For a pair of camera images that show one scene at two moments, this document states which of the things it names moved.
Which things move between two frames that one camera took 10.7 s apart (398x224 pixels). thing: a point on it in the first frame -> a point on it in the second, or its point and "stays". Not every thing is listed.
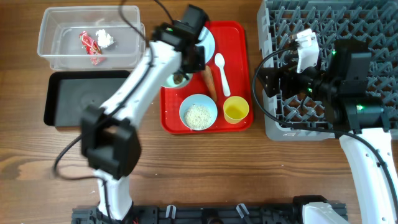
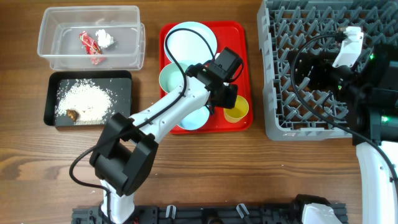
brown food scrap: (178, 78) -> (73, 114)
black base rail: (198, 213) stays
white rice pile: (198, 117) -> (94, 104)
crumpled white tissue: (104, 39) stays
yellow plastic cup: (236, 108) stays
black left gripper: (201, 65) -> (231, 100)
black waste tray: (66, 93) stays
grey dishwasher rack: (301, 117) stays
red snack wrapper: (92, 48) stays
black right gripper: (288, 73) -> (323, 65)
